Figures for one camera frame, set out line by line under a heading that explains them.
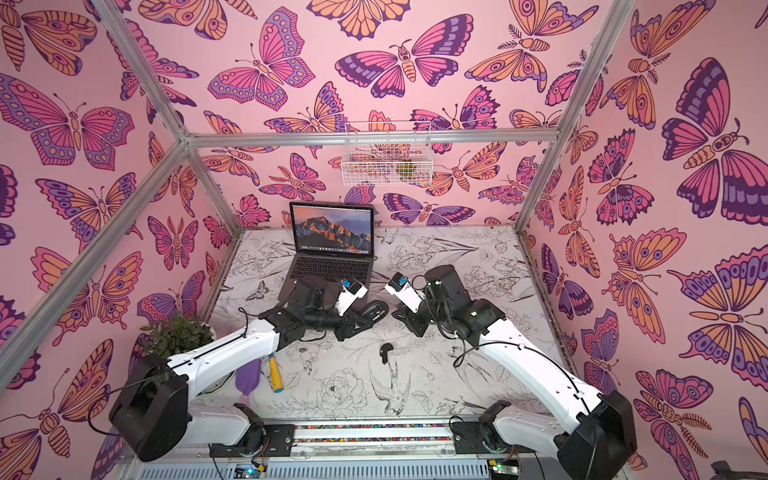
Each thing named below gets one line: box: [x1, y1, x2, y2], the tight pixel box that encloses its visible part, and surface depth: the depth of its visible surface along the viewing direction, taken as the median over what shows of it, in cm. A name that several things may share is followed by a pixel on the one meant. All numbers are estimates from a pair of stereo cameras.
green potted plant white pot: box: [140, 315, 217, 357], surface depth 76 cm
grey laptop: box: [277, 202, 375, 302], surface depth 108 cm
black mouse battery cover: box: [380, 343, 394, 364], surface depth 89 cm
